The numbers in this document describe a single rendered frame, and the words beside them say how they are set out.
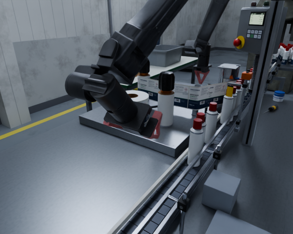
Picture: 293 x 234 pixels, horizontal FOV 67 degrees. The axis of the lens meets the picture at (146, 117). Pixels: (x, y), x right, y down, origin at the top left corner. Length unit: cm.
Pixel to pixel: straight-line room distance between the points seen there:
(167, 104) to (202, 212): 58
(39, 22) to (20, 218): 339
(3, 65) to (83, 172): 261
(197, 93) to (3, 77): 269
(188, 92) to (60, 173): 83
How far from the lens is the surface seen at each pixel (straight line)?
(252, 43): 115
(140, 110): 49
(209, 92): 142
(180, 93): 139
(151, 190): 78
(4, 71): 346
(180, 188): 85
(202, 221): 83
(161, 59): 309
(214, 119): 105
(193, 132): 87
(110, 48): 44
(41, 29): 401
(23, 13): 389
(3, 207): 99
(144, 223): 63
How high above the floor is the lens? 145
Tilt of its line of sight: 25 degrees down
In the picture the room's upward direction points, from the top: straight up
